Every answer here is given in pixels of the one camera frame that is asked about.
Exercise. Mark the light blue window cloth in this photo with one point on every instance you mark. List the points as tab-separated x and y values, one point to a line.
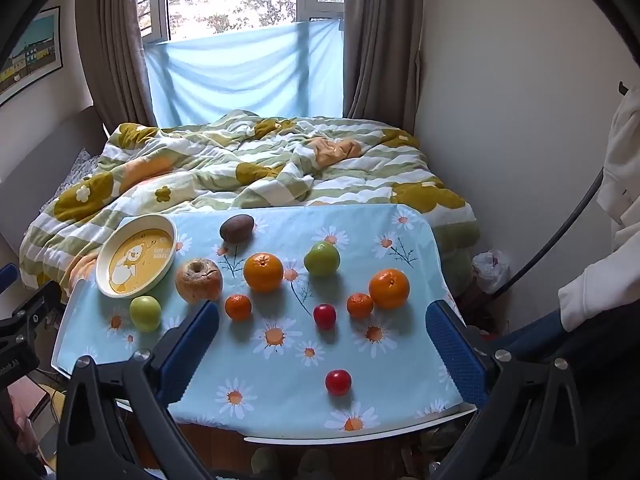
240	75

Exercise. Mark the brown curtain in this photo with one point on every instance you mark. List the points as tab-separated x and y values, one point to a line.
380	35
115	35

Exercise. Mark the wall poster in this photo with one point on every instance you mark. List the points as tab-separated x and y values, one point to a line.
30	55

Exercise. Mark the grey headboard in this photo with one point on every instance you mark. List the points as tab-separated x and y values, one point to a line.
45	145

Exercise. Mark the large orange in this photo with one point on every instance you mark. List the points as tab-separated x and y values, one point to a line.
389	288
263	272

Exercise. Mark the wrinkled brown apple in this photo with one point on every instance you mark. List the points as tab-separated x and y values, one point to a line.
198	280

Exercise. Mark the green apple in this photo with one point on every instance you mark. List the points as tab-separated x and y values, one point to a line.
145	313
321	258

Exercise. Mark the blue daisy print tablecloth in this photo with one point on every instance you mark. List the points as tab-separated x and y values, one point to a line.
290	360

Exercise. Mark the patterned grey pillow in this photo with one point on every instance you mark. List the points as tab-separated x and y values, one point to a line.
75	170

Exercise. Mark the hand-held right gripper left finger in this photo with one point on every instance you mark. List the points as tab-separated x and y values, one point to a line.
192	347

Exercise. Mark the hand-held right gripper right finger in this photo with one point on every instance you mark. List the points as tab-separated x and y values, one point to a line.
452	345

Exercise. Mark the yellow bear print bowl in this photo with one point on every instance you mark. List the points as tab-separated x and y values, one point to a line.
140	255

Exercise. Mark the small mandarin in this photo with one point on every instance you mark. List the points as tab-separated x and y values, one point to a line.
238	307
360	305

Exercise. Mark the green striped flower blanket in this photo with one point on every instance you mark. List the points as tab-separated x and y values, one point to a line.
225	170

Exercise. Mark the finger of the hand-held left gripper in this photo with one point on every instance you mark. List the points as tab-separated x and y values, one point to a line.
7	276
35	307

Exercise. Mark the white plastic bag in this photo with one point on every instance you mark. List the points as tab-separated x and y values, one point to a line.
492	270

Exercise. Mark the brown kiwi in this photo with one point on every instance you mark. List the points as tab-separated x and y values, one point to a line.
237	228

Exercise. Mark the red cherry tomato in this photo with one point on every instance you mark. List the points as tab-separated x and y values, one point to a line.
324	316
338	381

